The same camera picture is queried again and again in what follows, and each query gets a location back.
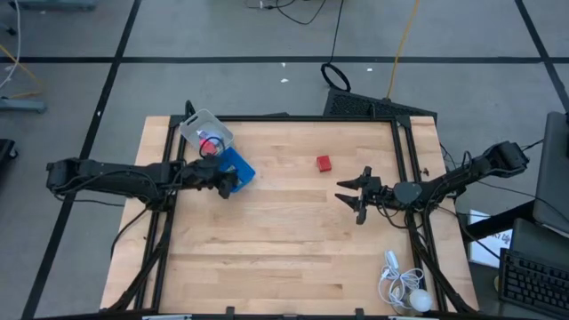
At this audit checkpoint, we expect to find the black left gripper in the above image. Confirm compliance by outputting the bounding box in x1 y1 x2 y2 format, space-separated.
181 156 239 200

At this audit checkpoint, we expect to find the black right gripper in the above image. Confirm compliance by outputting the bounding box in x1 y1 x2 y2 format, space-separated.
333 166 395 226

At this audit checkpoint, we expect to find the light blue wall charger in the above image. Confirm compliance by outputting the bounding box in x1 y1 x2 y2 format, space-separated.
195 127 225 143

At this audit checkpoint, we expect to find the blue plastic bin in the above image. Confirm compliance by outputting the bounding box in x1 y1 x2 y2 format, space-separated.
220 146 257 193

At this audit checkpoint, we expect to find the grey plastic bin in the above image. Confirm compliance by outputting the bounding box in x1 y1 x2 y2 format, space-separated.
178 108 235 156

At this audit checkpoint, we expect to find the black mesh panel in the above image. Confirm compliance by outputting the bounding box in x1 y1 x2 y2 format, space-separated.
322 87 439 121

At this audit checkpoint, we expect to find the white light bulb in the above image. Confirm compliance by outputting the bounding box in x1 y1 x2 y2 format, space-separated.
407 287 433 313

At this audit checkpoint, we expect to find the white paper sheet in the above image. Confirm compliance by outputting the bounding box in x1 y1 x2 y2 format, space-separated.
469 208 515 270

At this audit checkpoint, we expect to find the black desk bar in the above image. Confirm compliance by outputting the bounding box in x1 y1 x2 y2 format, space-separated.
460 199 537 244

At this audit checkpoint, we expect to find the dark grey case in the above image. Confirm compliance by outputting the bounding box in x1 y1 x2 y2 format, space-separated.
509 217 569 268

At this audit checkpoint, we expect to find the grey metal foot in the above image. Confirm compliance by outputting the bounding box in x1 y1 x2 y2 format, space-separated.
8 0 99 12
0 97 48 115

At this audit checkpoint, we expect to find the black keyboard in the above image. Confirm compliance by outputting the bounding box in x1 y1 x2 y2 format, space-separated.
497 247 569 319

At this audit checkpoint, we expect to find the black floor object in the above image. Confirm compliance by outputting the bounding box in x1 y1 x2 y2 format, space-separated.
0 138 19 164

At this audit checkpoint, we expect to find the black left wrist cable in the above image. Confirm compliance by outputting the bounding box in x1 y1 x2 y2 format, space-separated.
198 136 225 160

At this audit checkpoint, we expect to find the white charging cable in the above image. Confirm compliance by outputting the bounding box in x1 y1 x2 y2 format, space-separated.
377 249 426 310

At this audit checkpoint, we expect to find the black aluminium table frame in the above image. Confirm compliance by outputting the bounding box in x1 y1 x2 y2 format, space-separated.
104 100 473 320

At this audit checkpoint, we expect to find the black coiled cable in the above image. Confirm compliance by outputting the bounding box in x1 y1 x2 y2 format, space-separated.
320 0 353 93

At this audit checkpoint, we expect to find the yellow cable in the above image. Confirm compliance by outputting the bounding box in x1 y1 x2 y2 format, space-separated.
385 0 421 100

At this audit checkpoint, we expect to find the black floor cable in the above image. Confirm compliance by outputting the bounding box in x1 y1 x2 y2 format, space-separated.
244 0 328 26

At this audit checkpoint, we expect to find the orange floor cable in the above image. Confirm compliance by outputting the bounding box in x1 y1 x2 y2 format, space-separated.
0 43 44 101

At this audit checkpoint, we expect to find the white floor cable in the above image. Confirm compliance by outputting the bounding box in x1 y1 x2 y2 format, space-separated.
0 0 23 90

